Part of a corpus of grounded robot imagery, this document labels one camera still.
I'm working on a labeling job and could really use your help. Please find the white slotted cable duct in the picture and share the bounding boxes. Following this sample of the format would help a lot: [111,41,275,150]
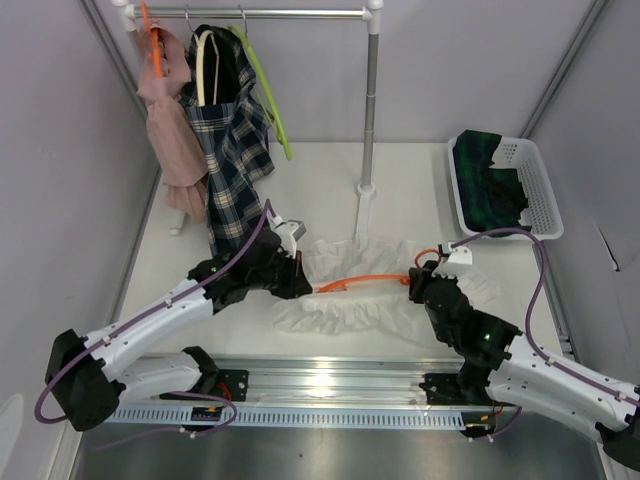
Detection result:
[107,404,466,431]

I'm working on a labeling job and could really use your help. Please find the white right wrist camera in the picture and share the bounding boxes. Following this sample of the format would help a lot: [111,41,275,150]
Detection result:
[432,242,473,279]

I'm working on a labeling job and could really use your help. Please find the aluminium mounting rail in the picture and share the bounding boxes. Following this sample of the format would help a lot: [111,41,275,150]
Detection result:
[114,353,501,412]

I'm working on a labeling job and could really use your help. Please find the pink skirt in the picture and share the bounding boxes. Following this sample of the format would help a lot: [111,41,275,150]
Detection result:
[137,25,208,223]

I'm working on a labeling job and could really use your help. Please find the white pleated skirt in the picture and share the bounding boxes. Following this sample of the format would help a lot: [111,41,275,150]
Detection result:
[271,236,502,345]

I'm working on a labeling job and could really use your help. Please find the green plastic hanger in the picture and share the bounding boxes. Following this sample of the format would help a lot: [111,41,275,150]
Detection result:
[228,24,293,161]

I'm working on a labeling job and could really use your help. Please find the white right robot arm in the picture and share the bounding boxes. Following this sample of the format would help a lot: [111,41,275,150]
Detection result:
[408,261,639,470]

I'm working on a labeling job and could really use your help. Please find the white plastic basket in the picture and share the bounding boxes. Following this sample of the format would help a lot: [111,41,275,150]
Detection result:
[447,134,564,241]

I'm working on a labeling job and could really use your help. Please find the silver clothes rack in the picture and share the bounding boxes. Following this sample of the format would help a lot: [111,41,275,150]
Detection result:
[110,0,385,236]

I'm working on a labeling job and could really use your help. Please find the navy plaid skirt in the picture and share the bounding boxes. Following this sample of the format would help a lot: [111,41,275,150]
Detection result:
[180,24,275,255]

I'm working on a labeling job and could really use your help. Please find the dark green plaid skirt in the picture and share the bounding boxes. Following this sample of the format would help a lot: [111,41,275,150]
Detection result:
[453,130,532,233]

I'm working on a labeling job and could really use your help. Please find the orange plastic hanger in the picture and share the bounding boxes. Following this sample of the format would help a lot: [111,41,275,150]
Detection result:
[315,248,443,294]

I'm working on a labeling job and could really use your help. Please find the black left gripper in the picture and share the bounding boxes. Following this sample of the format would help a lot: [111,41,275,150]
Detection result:
[248,247,310,299]

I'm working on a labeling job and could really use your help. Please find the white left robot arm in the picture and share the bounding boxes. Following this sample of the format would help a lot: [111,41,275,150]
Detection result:
[45,220,312,432]

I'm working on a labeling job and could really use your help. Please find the orange hanger with pink skirt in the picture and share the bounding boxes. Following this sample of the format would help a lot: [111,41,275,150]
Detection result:
[140,1,164,78]

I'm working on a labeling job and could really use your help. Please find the cream hanger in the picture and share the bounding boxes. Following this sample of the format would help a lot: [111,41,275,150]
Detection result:
[196,30,220,107]

